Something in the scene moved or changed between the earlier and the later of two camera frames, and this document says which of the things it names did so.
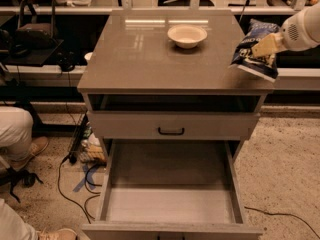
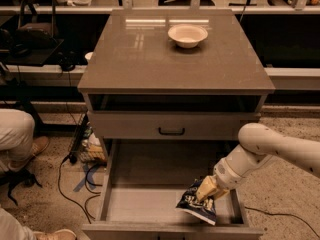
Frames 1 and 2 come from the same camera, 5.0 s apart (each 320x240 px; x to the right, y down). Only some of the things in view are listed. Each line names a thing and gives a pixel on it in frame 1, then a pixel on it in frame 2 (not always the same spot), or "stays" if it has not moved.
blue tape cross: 88,178 stays
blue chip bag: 244,57 to 190,204
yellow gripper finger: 268,46 to 207,187
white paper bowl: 187,36 stays
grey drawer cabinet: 172,115 stays
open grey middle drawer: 170,189 stays
